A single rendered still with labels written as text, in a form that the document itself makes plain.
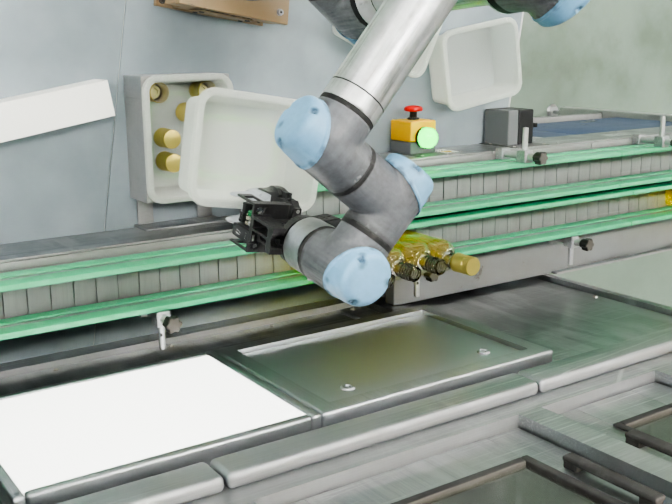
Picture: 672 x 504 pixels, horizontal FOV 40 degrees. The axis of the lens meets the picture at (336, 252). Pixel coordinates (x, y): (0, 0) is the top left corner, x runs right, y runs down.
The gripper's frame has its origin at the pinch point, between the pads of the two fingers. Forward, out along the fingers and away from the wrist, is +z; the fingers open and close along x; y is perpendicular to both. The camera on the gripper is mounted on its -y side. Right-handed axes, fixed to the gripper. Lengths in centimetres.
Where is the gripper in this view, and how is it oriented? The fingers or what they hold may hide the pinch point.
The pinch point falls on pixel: (249, 201)
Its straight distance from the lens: 141.9
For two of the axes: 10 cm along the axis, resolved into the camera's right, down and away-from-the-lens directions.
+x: -1.9, 9.5, 2.7
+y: -8.2, 0.0, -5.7
